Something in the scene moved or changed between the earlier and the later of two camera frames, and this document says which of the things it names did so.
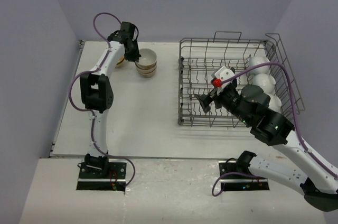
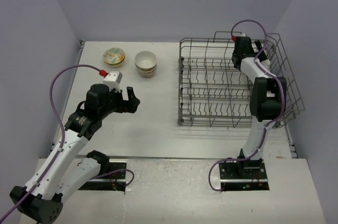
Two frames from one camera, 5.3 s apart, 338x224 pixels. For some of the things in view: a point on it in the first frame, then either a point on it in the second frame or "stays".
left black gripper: x=134 y=57 to x=130 y=105
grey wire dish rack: x=225 y=82 stays
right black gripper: x=205 y=100 to x=258 y=44
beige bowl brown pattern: x=149 y=75 stays
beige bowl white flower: x=145 y=71 stays
